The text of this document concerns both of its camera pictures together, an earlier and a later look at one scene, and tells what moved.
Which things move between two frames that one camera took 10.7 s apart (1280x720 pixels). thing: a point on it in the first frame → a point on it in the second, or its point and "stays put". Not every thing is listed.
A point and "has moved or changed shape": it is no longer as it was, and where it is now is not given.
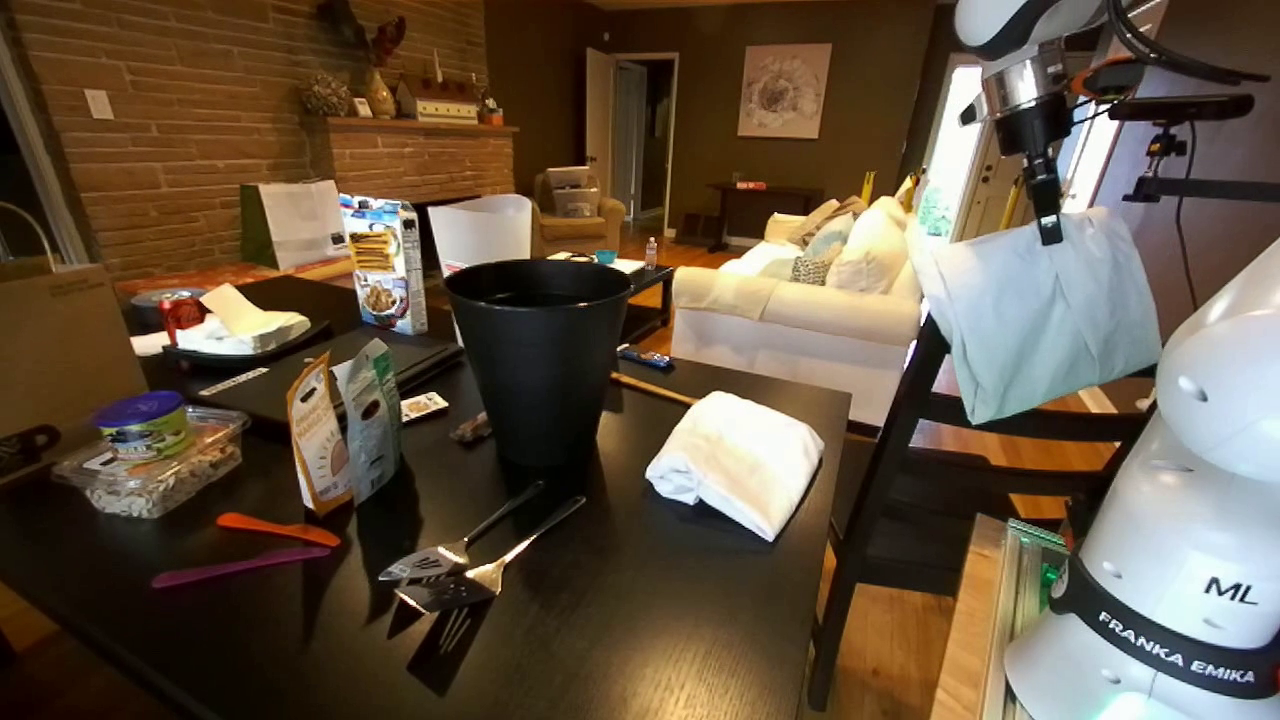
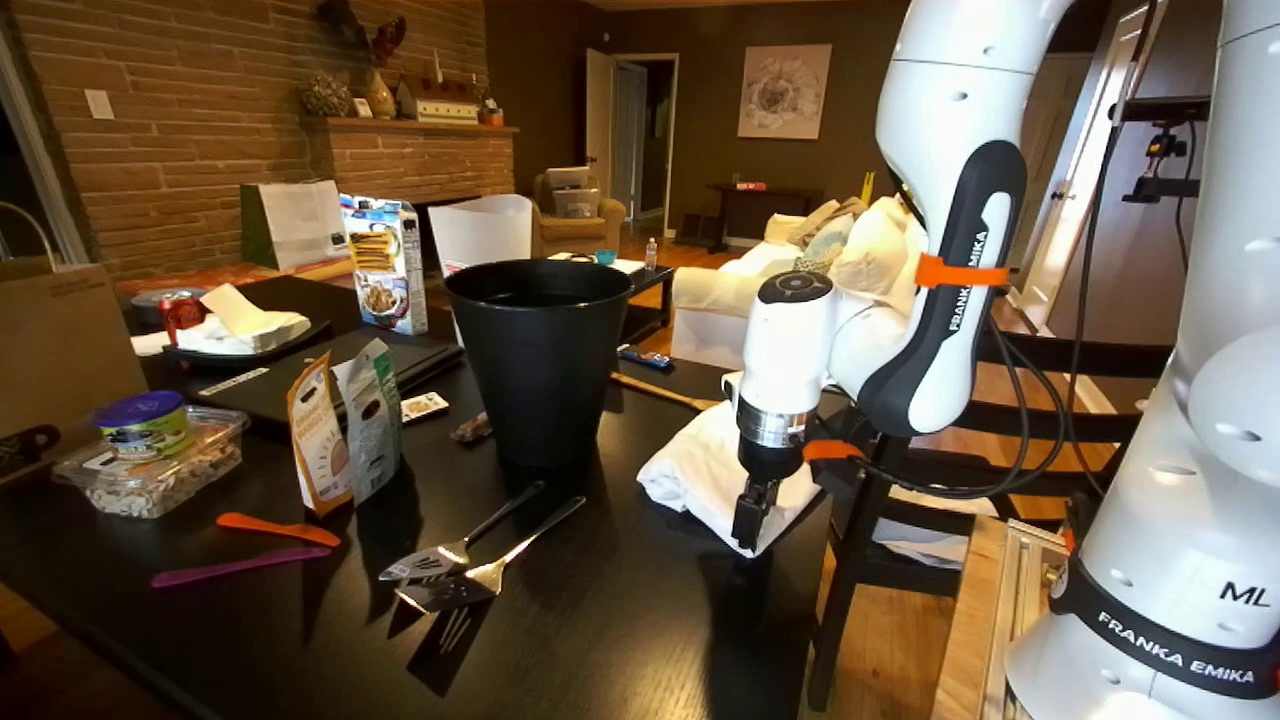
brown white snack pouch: x=318 y=438 stays put
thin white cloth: x=1034 y=318 → x=925 y=543
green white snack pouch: x=373 y=429 stays put
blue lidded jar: x=149 y=416 stays put
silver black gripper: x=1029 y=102 → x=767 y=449
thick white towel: x=740 y=458 has moved or changed shape
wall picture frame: x=783 y=90 stays put
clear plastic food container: x=141 y=482 stays put
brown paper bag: x=67 y=346 stays put
